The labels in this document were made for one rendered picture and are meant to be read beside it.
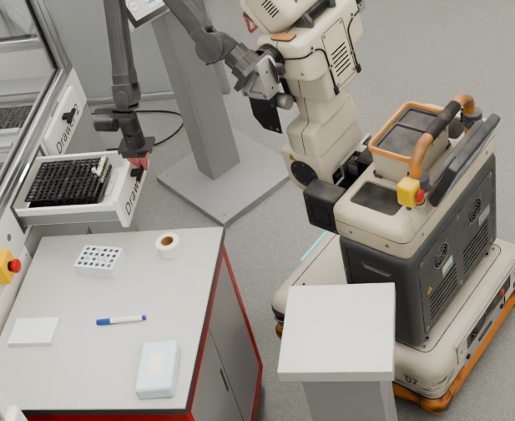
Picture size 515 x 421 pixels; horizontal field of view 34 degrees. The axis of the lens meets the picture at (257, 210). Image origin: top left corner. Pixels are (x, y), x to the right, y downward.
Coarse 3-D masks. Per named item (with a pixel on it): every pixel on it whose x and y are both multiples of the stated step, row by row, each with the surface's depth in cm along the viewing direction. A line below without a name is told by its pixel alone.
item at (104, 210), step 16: (48, 160) 270; (112, 160) 266; (32, 176) 267; (112, 192) 259; (16, 208) 256; (32, 208) 252; (48, 208) 250; (64, 208) 249; (80, 208) 248; (96, 208) 247; (112, 208) 246; (32, 224) 255; (48, 224) 254
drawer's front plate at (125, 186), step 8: (128, 168) 251; (120, 176) 249; (128, 176) 250; (136, 176) 257; (144, 176) 264; (120, 184) 246; (128, 184) 250; (136, 184) 257; (120, 192) 244; (128, 192) 250; (112, 200) 242; (120, 200) 244; (128, 200) 249; (136, 200) 256; (120, 208) 243; (128, 208) 249; (120, 216) 246; (128, 216) 248; (128, 224) 248
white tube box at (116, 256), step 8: (88, 248) 250; (96, 248) 248; (104, 248) 247; (112, 248) 247; (120, 248) 246; (80, 256) 247; (96, 256) 245; (112, 256) 245; (120, 256) 245; (80, 264) 244; (88, 264) 244; (96, 264) 244; (104, 264) 243; (112, 264) 242; (120, 264) 245; (80, 272) 246; (88, 272) 245; (96, 272) 243; (104, 272) 242; (112, 272) 241
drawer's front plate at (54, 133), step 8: (72, 88) 291; (64, 96) 287; (72, 96) 290; (64, 104) 284; (72, 104) 290; (80, 104) 297; (56, 112) 281; (64, 112) 284; (80, 112) 296; (56, 120) 277; (64, 120) 284; (48, 128) 275; (56, 128) 277; (64, 128) 283; (72, 128) 289; (48, 136) 272; (56, 136) 277; (48, 144) 272; (56, 144) 276; (64, 144) 282; (56, 152) 276; (64, 152) 282
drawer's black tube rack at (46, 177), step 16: (64, 160) 265; (80, 160) 263; (96, 160) 262; (48, 176) 261; (64, 176) 260; (80, 176) 258; (96, 176) 256; (32, 192) 257; (48, 192) 255; (64, 192) 254; (80, 192) 252; (96, 192) 255
